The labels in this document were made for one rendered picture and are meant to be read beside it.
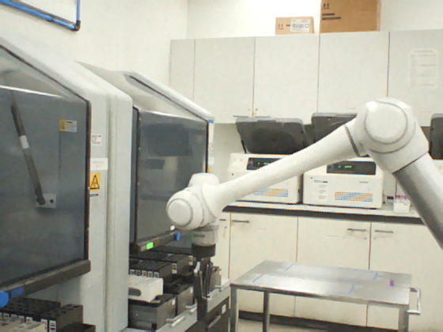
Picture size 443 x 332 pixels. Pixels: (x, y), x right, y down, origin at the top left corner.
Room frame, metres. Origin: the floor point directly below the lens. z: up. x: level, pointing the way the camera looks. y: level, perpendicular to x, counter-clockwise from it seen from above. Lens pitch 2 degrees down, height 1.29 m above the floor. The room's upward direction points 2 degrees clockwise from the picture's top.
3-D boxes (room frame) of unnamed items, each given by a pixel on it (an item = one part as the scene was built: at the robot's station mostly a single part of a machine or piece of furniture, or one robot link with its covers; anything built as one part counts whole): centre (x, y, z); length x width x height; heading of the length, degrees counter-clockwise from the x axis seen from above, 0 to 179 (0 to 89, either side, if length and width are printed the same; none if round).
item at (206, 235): (1.60, 0.06, 1.03); 0.09 x 0.09 x 0.06
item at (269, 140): (4.20, -0.37, 1.22); 0.62 x 0.56 x 0.64; 160
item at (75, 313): (1.29, 0.38, 0.85); 0.12 x 0.02 x 0.06; 162
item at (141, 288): (1.70, 0.34, 0.83); 0.30 x 0.10 x 0.06; 71
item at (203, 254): (1.60, 0.06, 0.96); 0.08 x 0.07 x 0.09; 162
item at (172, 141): (1.96, 0.40, 1.28); 0.61 x 0.51 x 0.63; 161
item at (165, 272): (1.81, 0.20, 0.85); 0.12 x 0.02 x 0.06; 162
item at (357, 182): (4.02, -0.92, 1.24); 0.62 x 0.56 x 0.69; 162
